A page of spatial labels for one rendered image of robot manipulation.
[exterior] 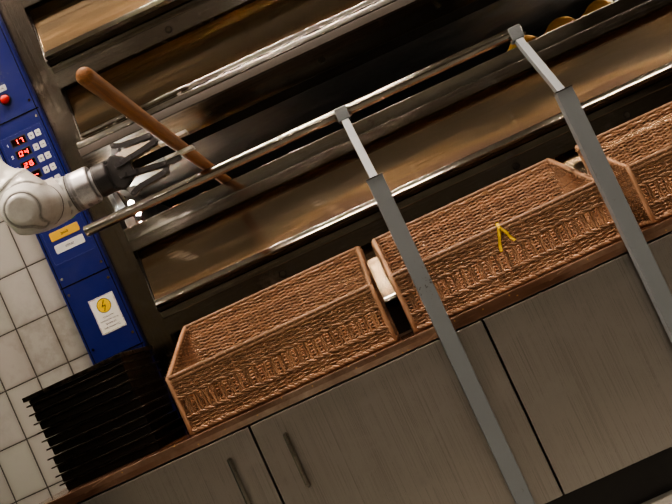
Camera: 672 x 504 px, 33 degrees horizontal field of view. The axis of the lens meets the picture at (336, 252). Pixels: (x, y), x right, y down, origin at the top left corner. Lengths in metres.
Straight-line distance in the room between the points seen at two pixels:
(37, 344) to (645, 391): 1.69
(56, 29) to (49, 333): 0.88
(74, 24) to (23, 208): 1.10
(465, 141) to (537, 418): 0.91
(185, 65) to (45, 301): 0.79
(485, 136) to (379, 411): 0.94
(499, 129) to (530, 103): 0.12
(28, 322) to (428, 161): 1.23
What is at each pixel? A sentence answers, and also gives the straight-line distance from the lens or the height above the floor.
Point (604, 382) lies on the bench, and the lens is 2.71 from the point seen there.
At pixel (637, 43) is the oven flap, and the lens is 3.37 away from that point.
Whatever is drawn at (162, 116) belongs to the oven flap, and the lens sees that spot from 3.16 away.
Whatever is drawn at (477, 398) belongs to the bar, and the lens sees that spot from 2.62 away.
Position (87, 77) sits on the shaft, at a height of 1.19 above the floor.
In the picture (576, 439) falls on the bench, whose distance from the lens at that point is 2.71.
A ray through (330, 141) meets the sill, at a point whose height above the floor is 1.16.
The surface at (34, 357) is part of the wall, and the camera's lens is 3.37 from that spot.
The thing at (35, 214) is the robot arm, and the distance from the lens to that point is 2.42.
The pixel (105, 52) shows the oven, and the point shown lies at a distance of 3.38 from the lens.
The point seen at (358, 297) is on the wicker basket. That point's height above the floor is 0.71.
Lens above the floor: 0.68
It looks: 3 degrees up
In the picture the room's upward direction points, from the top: 25 degrees counter-clockwise
